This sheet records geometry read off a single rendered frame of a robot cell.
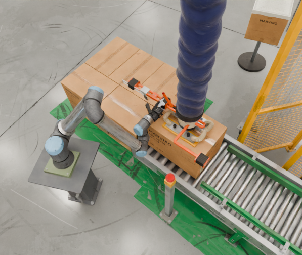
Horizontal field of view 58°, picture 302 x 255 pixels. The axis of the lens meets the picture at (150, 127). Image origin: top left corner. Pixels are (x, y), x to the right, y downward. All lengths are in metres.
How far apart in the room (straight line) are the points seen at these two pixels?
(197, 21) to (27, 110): 3.06
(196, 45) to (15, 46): 3.91
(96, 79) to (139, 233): 1.79
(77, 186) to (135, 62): 1.71
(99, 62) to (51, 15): 2.15
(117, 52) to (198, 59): 2.09
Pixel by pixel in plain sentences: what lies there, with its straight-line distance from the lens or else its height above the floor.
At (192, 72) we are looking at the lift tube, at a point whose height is 1.72.
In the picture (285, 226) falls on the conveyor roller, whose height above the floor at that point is 0.55.
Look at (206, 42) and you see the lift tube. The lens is 1.54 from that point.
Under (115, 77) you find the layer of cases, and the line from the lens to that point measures 3.30.
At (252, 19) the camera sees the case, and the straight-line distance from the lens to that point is 3.56.
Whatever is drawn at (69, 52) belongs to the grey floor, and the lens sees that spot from 4.61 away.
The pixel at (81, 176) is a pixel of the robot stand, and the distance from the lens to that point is 2.47.
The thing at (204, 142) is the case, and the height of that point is 0.95.
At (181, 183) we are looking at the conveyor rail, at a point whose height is 0.59.
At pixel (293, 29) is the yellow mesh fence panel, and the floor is 1.87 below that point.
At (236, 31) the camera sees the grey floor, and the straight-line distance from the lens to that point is 4.83.
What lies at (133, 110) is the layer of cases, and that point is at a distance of 2.97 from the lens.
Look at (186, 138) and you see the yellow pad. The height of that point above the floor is 0.97.
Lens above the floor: 2.94
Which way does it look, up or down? 58 degrees down
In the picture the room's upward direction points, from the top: 5 degrees counter-clockwise
